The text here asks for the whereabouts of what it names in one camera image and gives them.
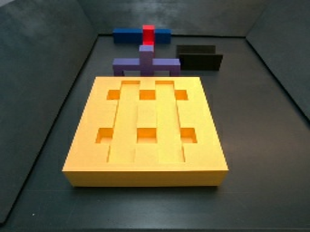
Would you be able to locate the yellow slotted board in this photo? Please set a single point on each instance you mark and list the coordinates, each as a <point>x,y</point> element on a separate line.
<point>145,135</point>

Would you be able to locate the purple cross-shaped block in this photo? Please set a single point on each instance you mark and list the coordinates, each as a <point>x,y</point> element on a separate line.
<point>145,63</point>

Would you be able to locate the long blue block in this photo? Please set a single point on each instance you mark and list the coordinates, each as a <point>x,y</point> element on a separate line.
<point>132,36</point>

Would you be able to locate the red stepped block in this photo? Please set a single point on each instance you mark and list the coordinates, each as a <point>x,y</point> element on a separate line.
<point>148,34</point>

